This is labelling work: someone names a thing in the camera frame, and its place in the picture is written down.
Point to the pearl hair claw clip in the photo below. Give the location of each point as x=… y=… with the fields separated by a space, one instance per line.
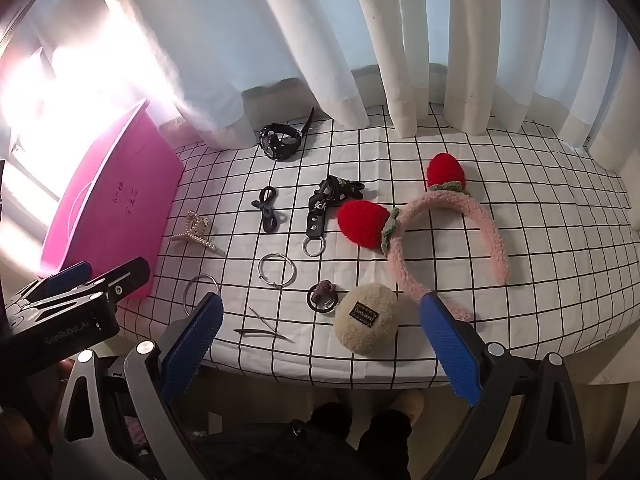
x=192 y=234

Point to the beige slipper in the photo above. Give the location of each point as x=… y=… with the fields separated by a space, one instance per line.
x=411 y=402

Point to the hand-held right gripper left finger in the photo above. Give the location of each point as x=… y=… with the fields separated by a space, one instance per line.
x=192 y=347

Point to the pink strawberry plush headband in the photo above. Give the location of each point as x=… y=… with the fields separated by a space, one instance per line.
x=362 y=222

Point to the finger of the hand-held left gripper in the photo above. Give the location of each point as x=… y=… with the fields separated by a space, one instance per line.
x=67 y=276
x=127 y=275

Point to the white curtain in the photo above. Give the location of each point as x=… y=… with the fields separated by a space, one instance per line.
x=320 y=35

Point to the thin metal hair pin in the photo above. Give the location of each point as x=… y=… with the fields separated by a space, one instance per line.
x=260 y=332
x=261 y=320

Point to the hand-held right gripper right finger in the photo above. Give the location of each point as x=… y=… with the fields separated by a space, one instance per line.
x=450 y=347

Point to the beige plush pompom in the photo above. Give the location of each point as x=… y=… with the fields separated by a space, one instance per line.
x=360 y=337

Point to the silver bangle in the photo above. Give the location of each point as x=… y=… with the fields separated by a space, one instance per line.
x=200 y=276
x=291 y=271

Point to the pink plastic basin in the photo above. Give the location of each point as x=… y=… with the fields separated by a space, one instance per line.
x=110 y=200

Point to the white checked tablecloth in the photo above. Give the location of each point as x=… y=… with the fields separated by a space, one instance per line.
x=550 y=285

